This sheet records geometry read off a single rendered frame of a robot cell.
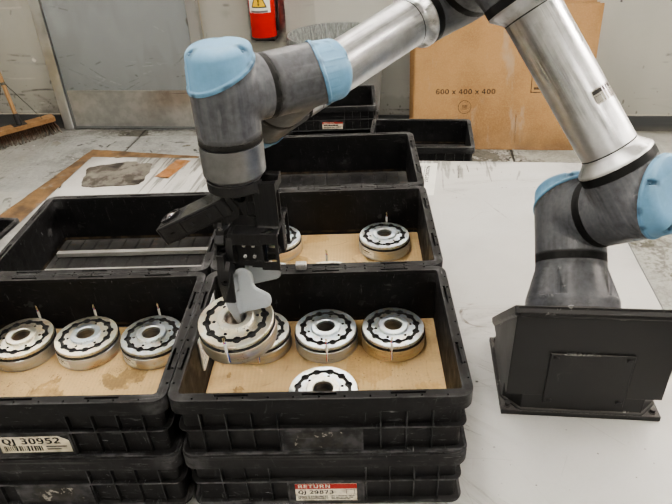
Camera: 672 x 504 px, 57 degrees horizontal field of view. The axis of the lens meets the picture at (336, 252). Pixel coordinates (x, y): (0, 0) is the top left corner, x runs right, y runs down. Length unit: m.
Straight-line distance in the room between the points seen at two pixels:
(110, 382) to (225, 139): 0.50
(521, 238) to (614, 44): 2.66
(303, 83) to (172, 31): 3.51
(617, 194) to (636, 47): 3.22
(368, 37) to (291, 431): 0.56
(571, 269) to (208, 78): 0.65
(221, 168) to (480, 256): 0.91
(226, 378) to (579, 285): 0.58
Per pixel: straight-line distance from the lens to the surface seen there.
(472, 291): 1.39
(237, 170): 0.71
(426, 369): 0.99
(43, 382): 1.10
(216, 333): 0.82
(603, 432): 1.14
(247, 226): 0.76
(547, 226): 1.09
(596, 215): 1.03
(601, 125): 0.98
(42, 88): 4.77
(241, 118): 0.69
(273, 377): 0.99
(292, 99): 0.72
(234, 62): 0.67
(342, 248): 1.28
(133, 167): 2.09
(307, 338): 1.01
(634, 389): 1.13
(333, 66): 0.74
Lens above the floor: 1.51
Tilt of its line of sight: 33 degrees down
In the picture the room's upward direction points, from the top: 3 degrees counter-clockwise
